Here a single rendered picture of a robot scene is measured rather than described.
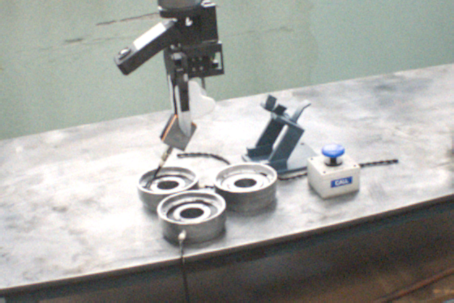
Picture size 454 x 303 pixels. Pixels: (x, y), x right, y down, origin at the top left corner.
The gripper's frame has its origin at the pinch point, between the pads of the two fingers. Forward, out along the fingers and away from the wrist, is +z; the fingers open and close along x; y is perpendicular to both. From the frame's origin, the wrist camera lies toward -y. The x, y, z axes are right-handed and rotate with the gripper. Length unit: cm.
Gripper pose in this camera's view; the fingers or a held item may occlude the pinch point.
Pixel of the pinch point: (180, 125)
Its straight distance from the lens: 123.4
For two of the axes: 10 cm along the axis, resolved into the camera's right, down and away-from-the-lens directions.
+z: 0.8, 9.2, 3.9
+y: 9.5, -1.9, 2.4
